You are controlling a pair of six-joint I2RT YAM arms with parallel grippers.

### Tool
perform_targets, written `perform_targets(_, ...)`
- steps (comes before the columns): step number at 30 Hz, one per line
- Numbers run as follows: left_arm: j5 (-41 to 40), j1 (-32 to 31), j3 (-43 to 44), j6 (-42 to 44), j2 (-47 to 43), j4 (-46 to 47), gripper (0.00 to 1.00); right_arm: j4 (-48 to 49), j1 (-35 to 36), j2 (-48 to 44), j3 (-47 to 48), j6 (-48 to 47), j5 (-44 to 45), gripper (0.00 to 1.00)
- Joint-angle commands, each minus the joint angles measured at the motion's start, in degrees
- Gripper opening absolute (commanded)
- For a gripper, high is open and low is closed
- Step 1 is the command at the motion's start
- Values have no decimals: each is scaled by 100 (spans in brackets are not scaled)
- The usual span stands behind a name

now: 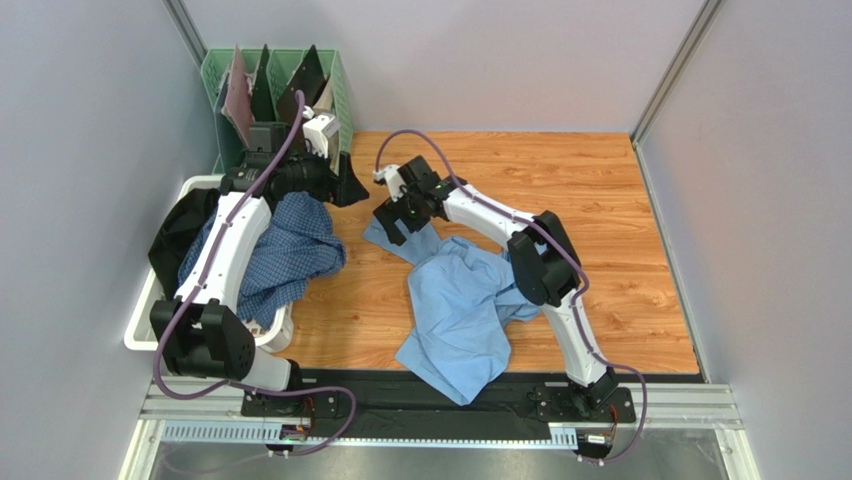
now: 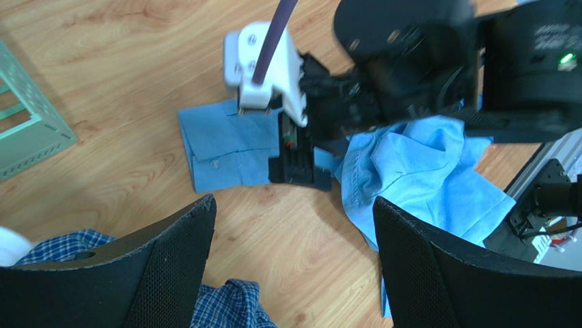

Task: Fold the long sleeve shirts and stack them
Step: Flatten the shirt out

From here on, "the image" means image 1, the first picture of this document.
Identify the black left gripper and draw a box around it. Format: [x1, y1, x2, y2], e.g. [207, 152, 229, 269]
[278, 140, 370, 208]

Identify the light blue long sleeve shirt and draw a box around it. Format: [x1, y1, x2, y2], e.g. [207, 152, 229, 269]
[362, 220, 541, 406]

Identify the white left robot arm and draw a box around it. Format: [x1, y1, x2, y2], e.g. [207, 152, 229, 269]
[150, 113, 368, 391]

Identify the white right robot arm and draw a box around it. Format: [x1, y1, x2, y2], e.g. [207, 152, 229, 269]
[372, 156, 618, 414]

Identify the blue checkered shirt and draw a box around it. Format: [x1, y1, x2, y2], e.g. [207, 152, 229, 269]
[176, 191, 347, 331]

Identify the beige board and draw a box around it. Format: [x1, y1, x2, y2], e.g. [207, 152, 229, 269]
[313, 80, 334, 115]

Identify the dark green board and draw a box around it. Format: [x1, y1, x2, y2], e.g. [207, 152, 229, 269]
[251, 45, 276, 122]

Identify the black board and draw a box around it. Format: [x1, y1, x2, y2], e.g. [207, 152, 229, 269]
[276, 45, 327, 125]

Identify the pink board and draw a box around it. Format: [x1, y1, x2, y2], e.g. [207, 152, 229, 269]
[223, 45, 254, 147]

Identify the green plastic file rack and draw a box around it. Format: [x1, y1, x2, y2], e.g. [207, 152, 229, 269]
[200, 47, 354, 173]

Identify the black garment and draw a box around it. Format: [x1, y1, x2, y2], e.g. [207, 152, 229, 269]
[148, 189, 220, 300]

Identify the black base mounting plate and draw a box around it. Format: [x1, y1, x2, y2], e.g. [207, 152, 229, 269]
[241, 369, 638, 441]

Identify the left corner aluminium profile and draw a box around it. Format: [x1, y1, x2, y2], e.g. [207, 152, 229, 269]
[162, 0, 207, 68]

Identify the corner aluminium profile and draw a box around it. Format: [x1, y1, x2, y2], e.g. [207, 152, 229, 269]
[630, 0, 726, 144]
[162, 0, 207, 68]

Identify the right corner aluminium profile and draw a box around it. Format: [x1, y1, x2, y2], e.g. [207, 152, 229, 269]
[630, 0, 726, 144]

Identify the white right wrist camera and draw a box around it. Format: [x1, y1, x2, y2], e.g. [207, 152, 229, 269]
[373, 164, 407, 202]

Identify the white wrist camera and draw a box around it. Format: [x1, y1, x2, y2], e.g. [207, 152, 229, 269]
[302, 110, 341, 158]
[373, 164, 407, 202]

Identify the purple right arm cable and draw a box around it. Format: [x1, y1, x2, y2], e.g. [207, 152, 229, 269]
[374, 129, 648, 466]

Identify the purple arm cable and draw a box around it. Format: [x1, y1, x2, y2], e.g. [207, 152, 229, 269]
[374, 129, 648, 466]
[152, 89, 358, 458]

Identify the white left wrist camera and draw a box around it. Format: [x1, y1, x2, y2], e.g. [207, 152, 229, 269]
[302, 110, 341, 158]

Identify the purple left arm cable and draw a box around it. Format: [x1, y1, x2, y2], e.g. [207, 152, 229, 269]
[152, 89, 358, 458]

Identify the aluminium frame rail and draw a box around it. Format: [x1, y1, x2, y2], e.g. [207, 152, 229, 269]
[122, 375, 759, 479]

